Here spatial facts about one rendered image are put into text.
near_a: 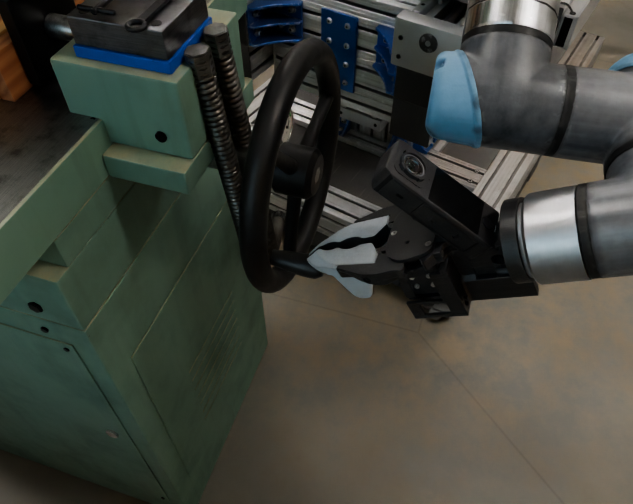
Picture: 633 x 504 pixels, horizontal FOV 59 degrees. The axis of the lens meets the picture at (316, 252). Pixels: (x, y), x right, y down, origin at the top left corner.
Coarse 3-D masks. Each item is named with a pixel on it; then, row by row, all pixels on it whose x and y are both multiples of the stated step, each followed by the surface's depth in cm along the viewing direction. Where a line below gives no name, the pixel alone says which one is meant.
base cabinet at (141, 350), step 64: (192, 192) 80; (192, 256) 85; (0, 320) 68; (128, 320) 71; (192, 320) 91; (256, 320) 127; (0, 384) 87; (64, 384) 77; (128, 384) 75; (192, 384) 98; (0, 448) 125; (64, 448) 105; (128, 448) 91; (192, 448) 105
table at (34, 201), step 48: (240, 0) 81; (48, 96) 59; (0, 144) 54; (48, 144) 54; (96, 144) 56; (0, 192) 50; (48, 192) 51; (0, 240) 47; (48, 240) 53; (0, 288) 48
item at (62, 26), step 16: (0, 0) 53; (16, 0) 54; (32, 0) 55; (48, 0) 57; (64, 0) 60; (16, 16) 54; (32, 16) 56; (48, 16) 58; (64, 16) 57; (16, 32) 55; (32, 32) 56; (48, 32) 58; (64, 32) 57; (16, 48) 57; (32, 48) 57; (48, 48) 59; (32, 64) 58; (48, 64) 60; (32, 80) 59
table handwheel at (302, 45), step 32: (288, 64) 53; (320, 64) 61; (288, 96) 52; (320, 96) 70; (256, 128) 51; (320, 128) 68; (256, 160) 51; (288, 160) 58; (320, 160) 64; (256, 192) 52; (288, 192) 64; (320, 192) 76; (256, 224) 53; (288, 224) 68; (256, 256) 55; (256, 288) 62
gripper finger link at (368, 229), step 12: (384, 216) 54; (348, 228) 55; (360, 228) 54; (372, 228) 54; (384, 228) 53; (324, 240) 56; (336, 240) 55; (348, 240) 55; (360, 240) 54; (372, 240) 53; (384, 240) 53; (312, 252) 57
